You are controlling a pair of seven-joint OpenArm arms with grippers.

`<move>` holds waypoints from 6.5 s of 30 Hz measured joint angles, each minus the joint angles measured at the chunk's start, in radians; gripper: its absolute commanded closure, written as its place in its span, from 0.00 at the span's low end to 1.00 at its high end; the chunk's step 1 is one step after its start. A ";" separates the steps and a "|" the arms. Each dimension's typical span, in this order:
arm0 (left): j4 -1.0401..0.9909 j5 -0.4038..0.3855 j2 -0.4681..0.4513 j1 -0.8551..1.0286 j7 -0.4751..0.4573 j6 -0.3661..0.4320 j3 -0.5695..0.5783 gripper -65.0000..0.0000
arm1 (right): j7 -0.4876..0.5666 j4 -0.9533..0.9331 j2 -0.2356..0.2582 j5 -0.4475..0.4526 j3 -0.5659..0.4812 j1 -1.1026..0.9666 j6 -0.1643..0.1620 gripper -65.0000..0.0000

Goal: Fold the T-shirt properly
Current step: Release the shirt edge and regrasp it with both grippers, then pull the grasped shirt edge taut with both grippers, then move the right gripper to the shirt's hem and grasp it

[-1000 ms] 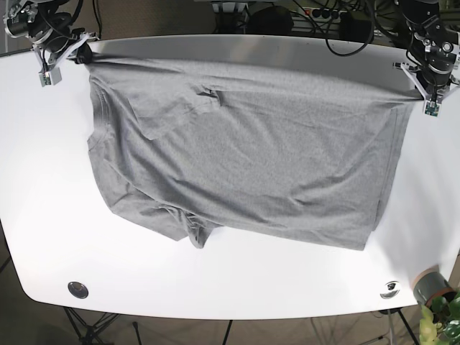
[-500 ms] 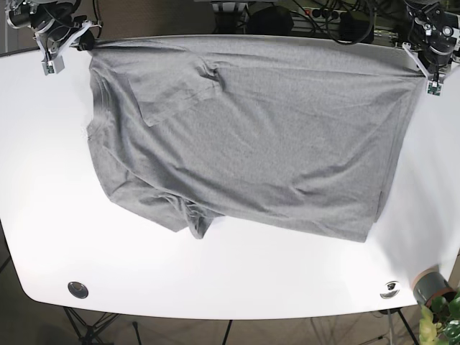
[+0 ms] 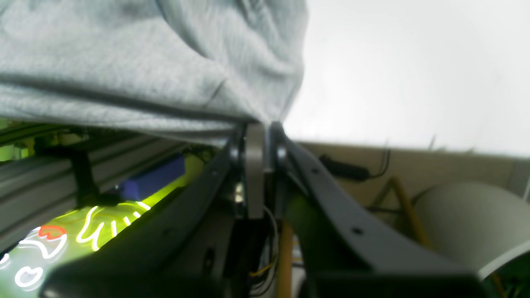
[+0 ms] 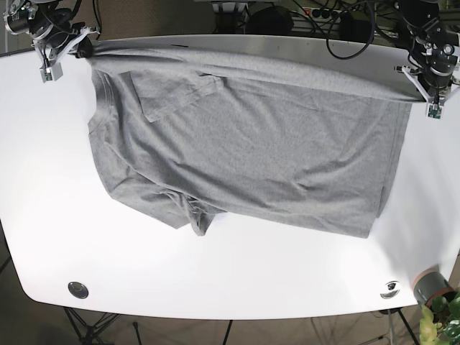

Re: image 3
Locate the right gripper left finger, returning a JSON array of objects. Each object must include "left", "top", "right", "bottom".
[{"left": 41, "top": 124, "right": 265, "bottom": 298}]

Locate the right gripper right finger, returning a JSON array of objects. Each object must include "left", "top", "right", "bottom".
[{"left": 269, "top": 123, "right": 488, "bottom": 298}]

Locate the grey long sleeve shirt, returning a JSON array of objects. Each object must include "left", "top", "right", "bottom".
[{"left": 0, "top": 0, "right": 308, "bottom": 146}]

